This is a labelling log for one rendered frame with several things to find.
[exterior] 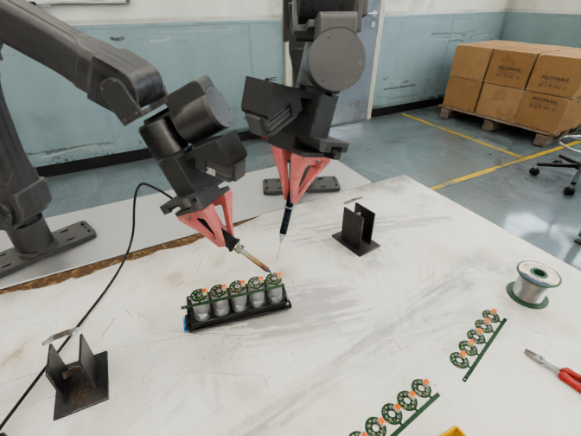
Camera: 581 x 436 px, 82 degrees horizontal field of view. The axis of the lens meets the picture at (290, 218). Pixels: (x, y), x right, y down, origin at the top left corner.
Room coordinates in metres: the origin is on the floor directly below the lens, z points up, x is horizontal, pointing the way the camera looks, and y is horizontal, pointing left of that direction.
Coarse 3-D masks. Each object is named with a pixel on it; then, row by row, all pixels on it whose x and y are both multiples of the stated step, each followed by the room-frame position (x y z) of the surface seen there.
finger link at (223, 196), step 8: (216, 184) 0.44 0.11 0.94; (208, 192) 0.42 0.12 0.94; (216, 192) 0.43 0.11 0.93; (224, 192) 0.44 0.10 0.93; (232, 192) 0.45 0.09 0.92; (200, 200) 0.40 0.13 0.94; (208, 200) 0.41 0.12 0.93; (216, 200) 0.44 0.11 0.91; (224, 200) 0.44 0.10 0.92; (232, 200) 0.45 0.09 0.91; (192, 208) 0.40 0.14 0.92; (200, 208) 0.39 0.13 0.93; (224, 208) 0.44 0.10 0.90; (232, 208) 0.44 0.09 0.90; (224, 216) 0.44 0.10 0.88; (232, 216) 0.44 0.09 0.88; (232, 224) 0.43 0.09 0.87; (232, 232) 0.43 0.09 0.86
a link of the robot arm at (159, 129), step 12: (168, 108) 0.46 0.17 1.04; (144, 120) 0.47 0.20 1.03; (156, 120) 0.45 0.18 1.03; (168, 120) 0.45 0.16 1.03; (144, 132) 0.44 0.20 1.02; (156, 132) 0.44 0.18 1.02; (168, 132) 0.44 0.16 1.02; (156, 144) 0.43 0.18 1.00; (168, 144) 0.43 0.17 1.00; (180, 144) 0.44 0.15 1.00; (156, 156) 0.43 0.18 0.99; (168, 156) 0.43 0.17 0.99
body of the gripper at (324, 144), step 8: (304, 88) 0.44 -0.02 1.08; (336, 96) 0.43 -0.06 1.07; (336, 104) 0.44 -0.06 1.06; (296, 136) 0.41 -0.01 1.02; (304, 136) 0.40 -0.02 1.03; (328, 136) 0.43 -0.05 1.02; (304, 144) 0.43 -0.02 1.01; (312, 144) 0.40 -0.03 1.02; (320, 144) 0.38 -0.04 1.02; (328, 144) 0.39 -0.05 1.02; (336, 144) 0.40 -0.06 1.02; (344, 144) 0.42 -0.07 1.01; (344, 152) 0.42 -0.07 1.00
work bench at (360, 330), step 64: (384, 192) 0.75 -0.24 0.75; (128, 256) 0.50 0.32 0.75; (192, 256) 0.50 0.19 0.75; (256, 256) 0.50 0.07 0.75; (320, 256) 0.50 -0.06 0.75; (384, 256) 0.50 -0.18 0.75; (448, 256) 0.50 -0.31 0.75; (512, 256) 0.50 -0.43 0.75; (0, 320) 0.35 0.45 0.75; (64, 320) 0.35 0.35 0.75; (128, 320) 0.35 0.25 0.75; (256, 320) 0.35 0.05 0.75; (320, 320) 0.35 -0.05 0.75; (384, 320) 0.35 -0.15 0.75; (448, 320) 0.35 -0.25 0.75; (512, 320) 0.35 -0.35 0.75; (576, 320) 0.35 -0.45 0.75; (0, 384) 0.24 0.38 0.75; (128, 384) 0.24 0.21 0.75; (192, 384) 0.24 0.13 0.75; (256, 384) 0.24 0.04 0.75; (320, 384) 0.24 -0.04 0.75; (384, 384) 0.24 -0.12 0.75; (448, 384) 0.24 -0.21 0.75; (512, 384) 0.24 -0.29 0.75
